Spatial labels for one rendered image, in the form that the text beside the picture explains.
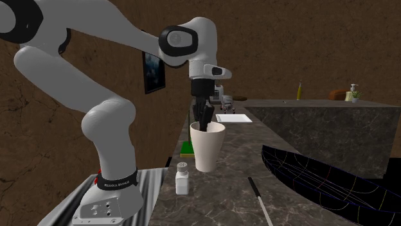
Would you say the brown bread loaf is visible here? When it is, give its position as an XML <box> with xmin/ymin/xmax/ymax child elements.
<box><xmin>328</xmin><ymin>89</ymin><xmax>350</xmax><ymax>101</ymax></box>

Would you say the small white bottle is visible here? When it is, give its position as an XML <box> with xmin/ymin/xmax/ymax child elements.
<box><xmin>174</xmin><ymin>161</ymin><xmax>190</xmax><ymax>196</ymax></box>

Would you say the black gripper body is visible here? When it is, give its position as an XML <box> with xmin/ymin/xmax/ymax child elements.
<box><xmin>191</xmin><ymin>79</ymin><xmax>217</xmax><ymax>101</ymax></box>

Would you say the striped grey robot stand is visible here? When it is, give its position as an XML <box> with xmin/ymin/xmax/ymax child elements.
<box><xmin>37</xmin><ymin>167</ymin><xmax>170</xmax><ymax>226</ymax></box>

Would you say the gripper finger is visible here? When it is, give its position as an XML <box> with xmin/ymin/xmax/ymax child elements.
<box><xmin>192</xmin><ymin>97</ymin><xmax>205</xmax><ymax>123</ymax></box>
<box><xmin>198</xmin><ymin>100</ymin><xmax>216</xmax><ymax>132</ymax></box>

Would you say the small potted plant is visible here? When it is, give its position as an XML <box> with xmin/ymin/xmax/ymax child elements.
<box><xmin>350</xmin><ymin>90</ymin><xmax>364</xmax><ymax>104</ymax></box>

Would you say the black bowl with coloured lines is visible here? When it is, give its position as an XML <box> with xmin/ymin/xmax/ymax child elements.
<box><xmin>261</xmin><ymin>144</ymin><xmax>401</xmax><ymax>226</ymax></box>

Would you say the white rectangular plate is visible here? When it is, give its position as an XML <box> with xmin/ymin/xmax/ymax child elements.
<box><xmin>215</xmin><ymin>113</ymin><xmax>254</xmax><ymax>124</ymax></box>

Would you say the black and white pen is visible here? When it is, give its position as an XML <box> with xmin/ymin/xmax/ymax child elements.
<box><xmin>247</xmin><ymin>177</ymin><xmax>274</xmax><ymax>226</ymax></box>

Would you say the dark framed wall picture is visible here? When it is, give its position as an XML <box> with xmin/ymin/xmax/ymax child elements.
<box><xmin>142</xmin><ymin>51</ymin><xmax>166</xmax><ymax>95</ymax></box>

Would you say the white soap dispenser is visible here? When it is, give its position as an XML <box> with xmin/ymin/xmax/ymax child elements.
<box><xmin>344</xmin><ymin>83</ymin><xmax>360</xmax><ymax>102</ymax></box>

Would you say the beige tall cup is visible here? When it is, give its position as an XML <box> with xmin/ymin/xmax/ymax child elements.
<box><xmin>189</xmin><ymin>121</ymin><xmax>227</xmax><ymax>173</ymax></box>

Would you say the white small appliance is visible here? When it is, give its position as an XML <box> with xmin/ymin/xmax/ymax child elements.
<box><xmin>209</xmin><ymin>83</ymin><xmax>225</xmax><ymax>105</ymax></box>

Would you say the green yellow sponge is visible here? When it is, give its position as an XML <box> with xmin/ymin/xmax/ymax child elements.
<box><xmin>180</xmin><ymin>139</ymin><xmax>196</xmax><ymax>159</ymax></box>

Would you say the grey toy truck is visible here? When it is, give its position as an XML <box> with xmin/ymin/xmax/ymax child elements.
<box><xmin>220</xmin><ymin>94</ymin><xmax>236</xmax><ymax>114</ymax></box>

